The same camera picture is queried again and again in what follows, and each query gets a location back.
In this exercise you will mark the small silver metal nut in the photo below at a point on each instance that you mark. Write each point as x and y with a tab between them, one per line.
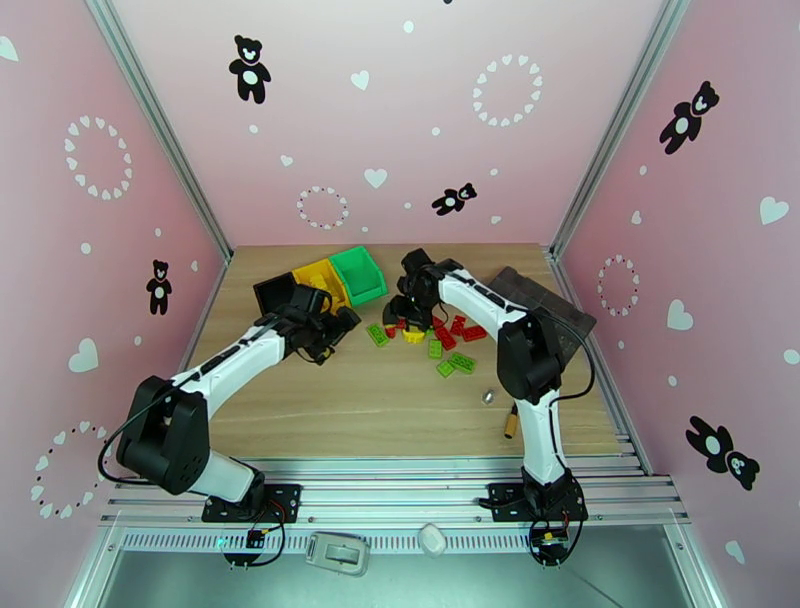
489	396

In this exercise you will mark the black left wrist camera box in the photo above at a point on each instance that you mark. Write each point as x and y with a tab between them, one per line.
310	298

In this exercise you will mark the slotted metal strip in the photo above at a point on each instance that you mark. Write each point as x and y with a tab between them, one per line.
387	542

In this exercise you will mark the yellow cylindrical plug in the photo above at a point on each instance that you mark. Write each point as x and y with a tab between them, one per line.
512	428

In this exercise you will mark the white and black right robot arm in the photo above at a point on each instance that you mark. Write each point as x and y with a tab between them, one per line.
531	356

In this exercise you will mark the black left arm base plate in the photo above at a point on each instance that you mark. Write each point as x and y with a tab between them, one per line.
284	500

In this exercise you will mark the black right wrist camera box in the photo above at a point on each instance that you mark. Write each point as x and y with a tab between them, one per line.
417	261

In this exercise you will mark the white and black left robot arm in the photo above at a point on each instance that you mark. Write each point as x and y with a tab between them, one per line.
162	437

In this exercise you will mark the small white rounded puck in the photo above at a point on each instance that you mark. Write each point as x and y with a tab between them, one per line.
432	540

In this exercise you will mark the green plastic bin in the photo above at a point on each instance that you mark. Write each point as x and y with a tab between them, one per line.
359	275

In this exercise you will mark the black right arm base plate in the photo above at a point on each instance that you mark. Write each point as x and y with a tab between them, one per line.
503	500

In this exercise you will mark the dark translucent organizer box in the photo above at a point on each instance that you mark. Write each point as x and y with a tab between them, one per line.
575	325

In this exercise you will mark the aluminium right frame post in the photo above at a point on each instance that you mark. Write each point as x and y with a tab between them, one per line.
620	119

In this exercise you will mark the aluminium front frame rails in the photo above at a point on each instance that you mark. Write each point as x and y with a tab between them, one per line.
400	494

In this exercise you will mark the yellow plastic bin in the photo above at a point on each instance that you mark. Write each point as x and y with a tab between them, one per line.
300	272

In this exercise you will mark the small black power module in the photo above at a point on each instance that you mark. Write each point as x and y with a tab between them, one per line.
255	539

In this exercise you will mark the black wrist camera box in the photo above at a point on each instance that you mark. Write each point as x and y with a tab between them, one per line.
310	298
417	261

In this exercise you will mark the grey white plastic device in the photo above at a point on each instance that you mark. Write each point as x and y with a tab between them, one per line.
337	553

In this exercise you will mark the long green lego brick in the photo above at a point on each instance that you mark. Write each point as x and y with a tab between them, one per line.
461	362
377	335

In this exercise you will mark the long red lego brick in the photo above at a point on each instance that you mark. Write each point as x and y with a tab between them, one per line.
444	338

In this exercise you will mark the aluminium frame post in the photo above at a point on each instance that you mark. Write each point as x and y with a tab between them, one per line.
620	119
159	119

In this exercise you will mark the aluminium left frame post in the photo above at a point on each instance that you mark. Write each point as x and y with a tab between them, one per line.
159	119

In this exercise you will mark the black plastic bin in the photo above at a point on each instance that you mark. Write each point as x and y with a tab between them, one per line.
272	294

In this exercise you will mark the yellow power connector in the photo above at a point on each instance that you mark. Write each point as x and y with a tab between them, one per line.
550	539

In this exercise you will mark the long yellow lego brick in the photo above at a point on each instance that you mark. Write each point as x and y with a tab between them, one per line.
322	275

